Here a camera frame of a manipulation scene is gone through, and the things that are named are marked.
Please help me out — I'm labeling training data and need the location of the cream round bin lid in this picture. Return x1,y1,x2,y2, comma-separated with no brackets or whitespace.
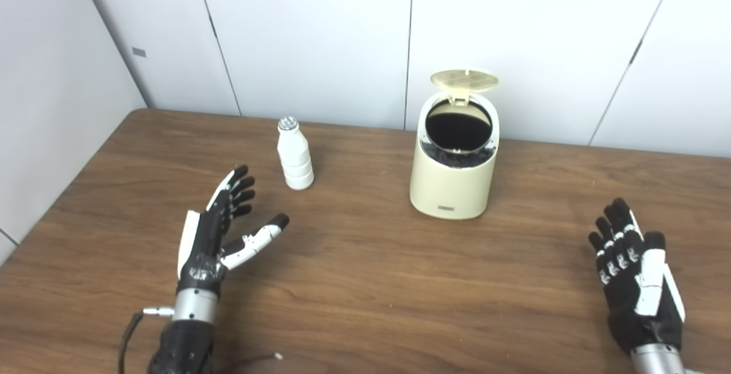
430,69,499,105

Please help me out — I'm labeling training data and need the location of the black trash bag liner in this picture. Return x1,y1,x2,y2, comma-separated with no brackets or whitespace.
421,100,495,168

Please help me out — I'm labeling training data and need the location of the cream-colored round trash bin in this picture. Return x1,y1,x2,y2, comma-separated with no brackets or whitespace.
409,69,500,220

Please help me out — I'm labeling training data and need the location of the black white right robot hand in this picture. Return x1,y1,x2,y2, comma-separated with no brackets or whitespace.
588,198,686,356

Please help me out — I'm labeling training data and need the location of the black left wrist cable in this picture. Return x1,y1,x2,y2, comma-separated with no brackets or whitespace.
118,306,175,374

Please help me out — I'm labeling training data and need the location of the small white plastic bottle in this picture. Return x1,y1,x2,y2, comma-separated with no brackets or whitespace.
277,116,315,191

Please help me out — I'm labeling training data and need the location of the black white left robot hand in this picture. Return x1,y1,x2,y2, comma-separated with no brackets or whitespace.
177,164,290,297

